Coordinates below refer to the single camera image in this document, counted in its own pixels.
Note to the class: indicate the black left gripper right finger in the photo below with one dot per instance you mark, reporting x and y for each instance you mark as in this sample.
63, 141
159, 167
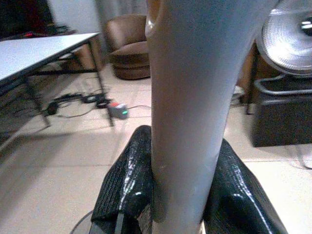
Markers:
241, 195

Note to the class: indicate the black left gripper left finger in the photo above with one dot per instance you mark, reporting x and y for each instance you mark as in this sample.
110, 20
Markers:
122, 180

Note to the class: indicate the grey power strip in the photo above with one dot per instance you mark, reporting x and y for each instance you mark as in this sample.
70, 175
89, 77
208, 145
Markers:
119, 109

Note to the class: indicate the brown wooden cabinet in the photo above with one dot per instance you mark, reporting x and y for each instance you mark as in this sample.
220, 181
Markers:
256, 73

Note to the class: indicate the brown round armchair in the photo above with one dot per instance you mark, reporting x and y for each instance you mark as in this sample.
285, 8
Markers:
129, 47

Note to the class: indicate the white folding table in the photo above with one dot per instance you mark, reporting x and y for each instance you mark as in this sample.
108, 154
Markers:
36, 63

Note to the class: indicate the white standing fan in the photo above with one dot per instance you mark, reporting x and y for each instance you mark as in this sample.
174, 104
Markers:
287, 36

